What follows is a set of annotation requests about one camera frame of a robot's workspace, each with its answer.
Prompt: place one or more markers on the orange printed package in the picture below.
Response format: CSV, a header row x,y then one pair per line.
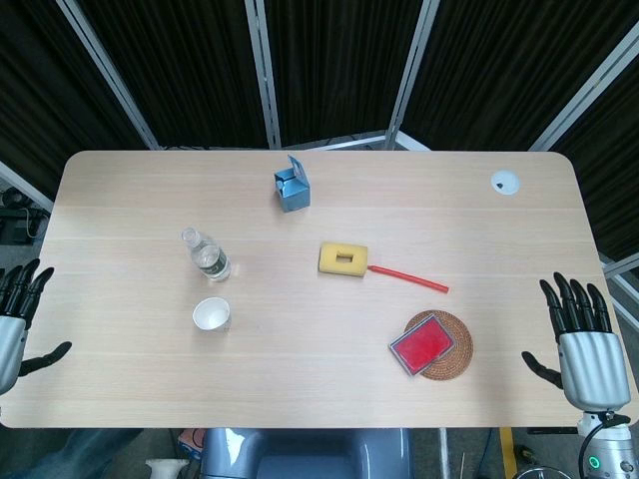
x,y
191,443

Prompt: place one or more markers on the transparent plastic water bottle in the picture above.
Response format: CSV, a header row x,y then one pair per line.
x,y
209,259

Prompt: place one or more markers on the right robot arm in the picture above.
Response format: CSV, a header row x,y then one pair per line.
x,y
611,449

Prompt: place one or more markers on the grey robot torso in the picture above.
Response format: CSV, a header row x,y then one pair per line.
x,y
304,454

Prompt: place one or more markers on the yellow sponge with hole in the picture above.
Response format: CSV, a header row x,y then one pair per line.
x,y
329,260

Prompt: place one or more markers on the white plastic object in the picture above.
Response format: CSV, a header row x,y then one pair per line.
x,y
167,469

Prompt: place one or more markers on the dark pleated partition panel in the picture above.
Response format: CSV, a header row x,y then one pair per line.
x,y
194,70
339,65
499,65
35,90
614,164

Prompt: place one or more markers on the white paper cup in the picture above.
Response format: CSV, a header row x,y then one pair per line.
x,y
211,315

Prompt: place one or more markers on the round woven rattan coaster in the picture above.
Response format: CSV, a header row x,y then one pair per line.
x,y
461,349

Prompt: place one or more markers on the blue denim cloth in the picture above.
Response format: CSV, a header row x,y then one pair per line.
x,y
80,451

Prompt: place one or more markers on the silver partition base rail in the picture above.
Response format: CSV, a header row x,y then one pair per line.
x,y
349,141

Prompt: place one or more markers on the red plastic stick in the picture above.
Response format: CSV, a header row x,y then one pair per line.
x,y
409,275

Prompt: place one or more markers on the silver partition post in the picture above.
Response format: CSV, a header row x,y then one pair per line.
x,y
621,267
412,70
107,70
264,75
584,85
25,185

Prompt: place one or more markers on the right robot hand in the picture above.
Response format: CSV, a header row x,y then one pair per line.
x,y
594,364

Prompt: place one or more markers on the red card in clear case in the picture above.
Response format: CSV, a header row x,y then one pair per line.
x,y
422,345

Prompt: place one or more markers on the blue open cardboard box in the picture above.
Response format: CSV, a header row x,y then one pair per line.
x,y
294,194

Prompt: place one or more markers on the black electronic equipment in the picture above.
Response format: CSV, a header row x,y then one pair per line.
x,y
15,222

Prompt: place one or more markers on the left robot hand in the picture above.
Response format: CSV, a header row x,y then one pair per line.
x,y
11,344

